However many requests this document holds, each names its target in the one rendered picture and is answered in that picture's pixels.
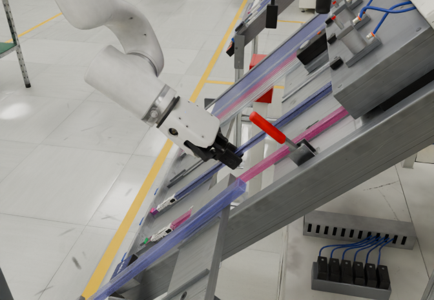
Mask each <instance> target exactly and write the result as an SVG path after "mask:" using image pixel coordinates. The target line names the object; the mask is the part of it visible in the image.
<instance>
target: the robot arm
mask: <svg viewBox="0 0 434 300"><path fill-rule="evenodd" d="M55 2H56V3H57V5H58V7H59V9H60V11H61V12H62V14H63V15H64V17H65V18H66V20H67V21H68V22H69V23H70V24H71V25H72V26H74V27H75V28H77V29H80V30H90V29H93V28H97V27H99V26H103V25H104V26H106V27H107V28H109V29H110V30H111V31H112V32H113V33H114V34H115V35H116V37H117V38H118V40H119V41H120V43H121V45H122V47H123V49H124V51H125V54H124V53H122V52H120V51H119V50H118V49H117V48H115V47H113V46H112V45H107V46H105V47H104V48H102V49H101V50H100V51H99V52H98V54H97V55H96V56H95V58H93V60H92V62H91V63H90V65H89V66H88V68H87V71H86V72H85V76H84V80H85V82H86V83H88V84H89V85H90V86H92V87H94V88H95V89H96V90H98V91H99V92H101V93H102V94H104V95H105V96H107V97H108V98H109V99H111V100H113V101H114V102H115V103H117V104H118V105H120V106H121V107H123V108H124V109H126V110H127V111H129V112H130V113H132V114H133V115H135V116H136V117H137V118H139V119H141V120H142V121H143V122H145V123H146V124H147V125H149V126H151V127H153V126H154V124H155V123H156V124H157V126H156V128H158V129H159V130H160V131H161V132H162V133H163V134H164V135H165V136H167V137H168V138H169V139H170V140H171V141H172V142H173V143H175V144H176V145H178V146H179V147H180V148H181V149H183V150H184V151H186V152H187V153H188V154H190V155H192V156H193V157H196V158H201V159H202V160H203V161H204V162H207V161H208V160H210V159H214V160H216V161H217V160H219V161H221V162H222V163H223V164H225V165H226V166H228V167H229V168H231V169H232V170H235V169H236V167H237V166H238V165H239V164H240V163H241V162H242V161H243V159H242V157H243V155H244V153H243V154H242V155H240V156H238V155H236V154H235V153H234V152H233V151H235V150H236V149H237V147H236V146H234V145H233V144H231V143H230V142H229V140H228V139H227V138H226V137H224V136H223V134H222V132H221V128H220V120H219V119H218V118H217V117H215V116H214V115H212V114H211V113H209V112H208V111H206V110H205V109H203V108H202V107H200V106H198V105H197V104H195V103H193V102H192V101H190V100H188V99H186V98H183V97H181V96H177V97H175V95H176V92H177V91H175V90H174V89H173V88H171V87H170V86H169V85H167V84H165V83H164V82H163V81H161V80H160V79H158V77H159V75H160V74H161V72H162V70H163V67H164V56H163V52H162V50H161V46H160V44H159V42H158V39H157V37H156V34H155V33H154V30H153V29H152V27H151V25H150V23H149V21H148V19H147V18H146V17H145V15H144V14H143V13H142V12H141V11H140V10H139V9H138V8H136V7H135V6H134V5H132V4H130V3H128V2H127V1H125V0H55ZM156 98H157V99H156ZM212 147H213V148H215V149H211V148H212Z"/></svg>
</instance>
